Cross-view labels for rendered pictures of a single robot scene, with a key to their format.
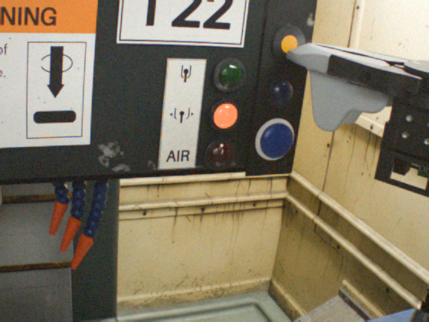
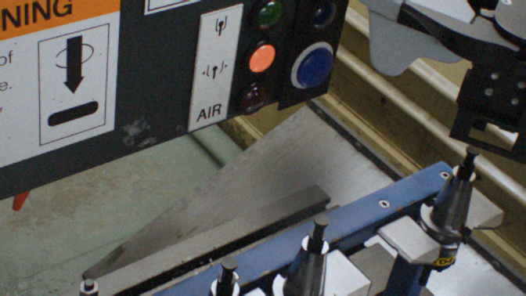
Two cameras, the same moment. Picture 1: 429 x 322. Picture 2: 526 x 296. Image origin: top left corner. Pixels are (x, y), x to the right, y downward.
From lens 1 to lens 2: 0.26 m
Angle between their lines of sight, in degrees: 25
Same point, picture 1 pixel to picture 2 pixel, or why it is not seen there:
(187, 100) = (221, 54)
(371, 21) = not seen: outside the picture
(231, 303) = not seen: hidden behind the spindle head
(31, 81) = (45, 84)
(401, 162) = (481, 118)
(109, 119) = (135, 96)
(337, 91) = (405, 36)
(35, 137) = (50, 142)
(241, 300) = not seen: hidden behind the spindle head
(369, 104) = (445, 55)
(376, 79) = (463, 46)
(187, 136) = (219, 90)
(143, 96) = (173, 63)
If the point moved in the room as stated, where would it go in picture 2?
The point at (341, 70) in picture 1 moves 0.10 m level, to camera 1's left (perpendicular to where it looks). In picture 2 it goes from (415, 21) to (247, 20)
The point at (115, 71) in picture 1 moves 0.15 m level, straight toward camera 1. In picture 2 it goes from (142, 45) to (249, 231)
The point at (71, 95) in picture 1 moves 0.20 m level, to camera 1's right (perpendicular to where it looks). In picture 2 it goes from (92, 85) to (428, 81)
